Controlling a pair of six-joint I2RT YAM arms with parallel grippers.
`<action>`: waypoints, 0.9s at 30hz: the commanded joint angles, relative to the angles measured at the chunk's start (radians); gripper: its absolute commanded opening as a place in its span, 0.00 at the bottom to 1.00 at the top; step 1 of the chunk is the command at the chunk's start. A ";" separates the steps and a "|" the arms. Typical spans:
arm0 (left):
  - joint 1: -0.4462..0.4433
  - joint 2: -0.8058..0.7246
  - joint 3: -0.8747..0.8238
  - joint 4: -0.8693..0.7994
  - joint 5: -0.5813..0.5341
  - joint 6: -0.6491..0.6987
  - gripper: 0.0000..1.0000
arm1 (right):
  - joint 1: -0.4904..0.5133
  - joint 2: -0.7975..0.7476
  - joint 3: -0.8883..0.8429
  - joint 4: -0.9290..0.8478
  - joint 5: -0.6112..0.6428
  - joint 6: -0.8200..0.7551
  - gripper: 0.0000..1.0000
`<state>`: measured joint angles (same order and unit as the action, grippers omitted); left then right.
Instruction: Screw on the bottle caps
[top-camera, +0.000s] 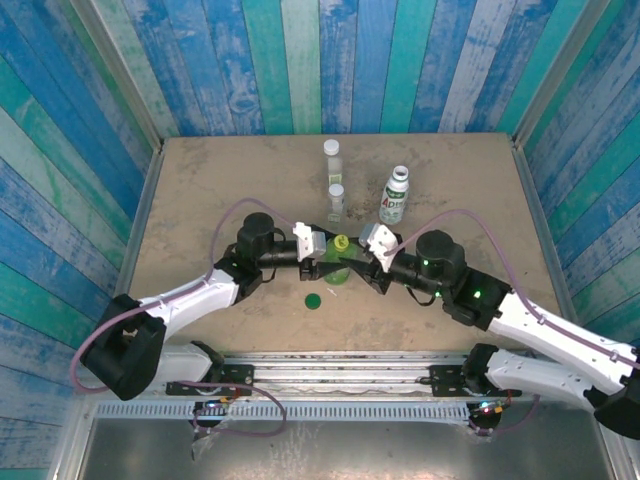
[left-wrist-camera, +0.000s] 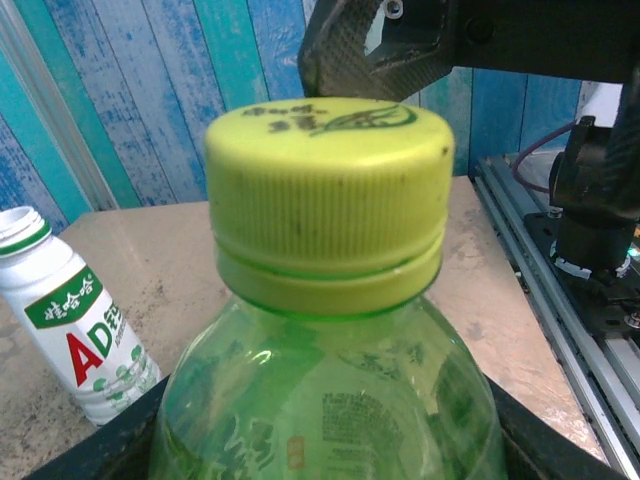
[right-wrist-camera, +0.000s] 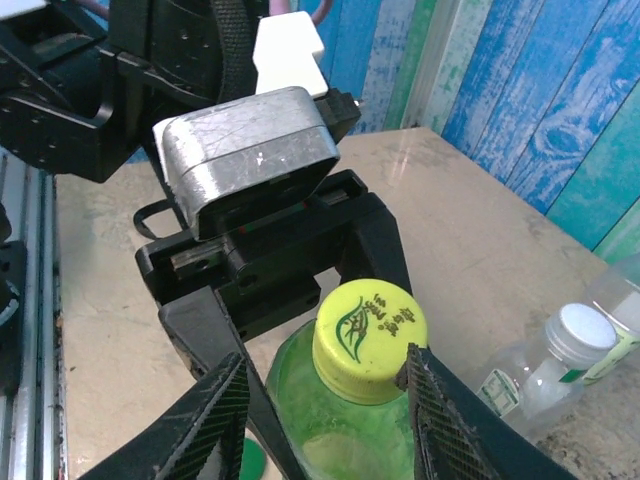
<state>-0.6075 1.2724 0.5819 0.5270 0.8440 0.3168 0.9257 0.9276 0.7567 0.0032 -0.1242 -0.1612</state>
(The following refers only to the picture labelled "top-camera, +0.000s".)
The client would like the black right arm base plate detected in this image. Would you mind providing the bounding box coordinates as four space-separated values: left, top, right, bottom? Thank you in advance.
429 364 522 399

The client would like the green plastic bottle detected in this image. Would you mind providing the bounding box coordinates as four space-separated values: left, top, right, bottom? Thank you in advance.
319 233 354 287

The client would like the aluminium corner post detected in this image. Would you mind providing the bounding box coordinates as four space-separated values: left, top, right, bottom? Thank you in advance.
69 0 166 151
512 0 614 146

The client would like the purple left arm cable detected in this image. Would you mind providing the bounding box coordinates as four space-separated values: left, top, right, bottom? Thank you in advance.
68 197 302 439

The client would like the white AD milk bottle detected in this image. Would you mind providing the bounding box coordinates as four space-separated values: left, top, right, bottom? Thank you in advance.
378 165 411 225

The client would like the small clear plastic bottle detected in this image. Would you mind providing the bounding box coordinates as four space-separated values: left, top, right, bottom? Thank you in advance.
322 138 346 191
326 182 347 224

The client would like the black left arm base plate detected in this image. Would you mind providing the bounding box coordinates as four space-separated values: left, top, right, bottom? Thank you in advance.
166 363 255 397

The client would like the steel sheet panel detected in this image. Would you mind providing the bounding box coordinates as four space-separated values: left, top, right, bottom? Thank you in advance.
74 417 616 480

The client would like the grey slotted cable duct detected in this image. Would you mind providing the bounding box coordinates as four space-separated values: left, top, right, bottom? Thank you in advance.
93 401 472 422

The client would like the aluminium front rail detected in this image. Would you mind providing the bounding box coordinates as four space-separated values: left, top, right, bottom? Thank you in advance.
77 351 609 401

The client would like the aluminium table side rail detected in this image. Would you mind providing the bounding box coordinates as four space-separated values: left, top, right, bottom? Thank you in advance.
510 134 591 360
94 142 166 360

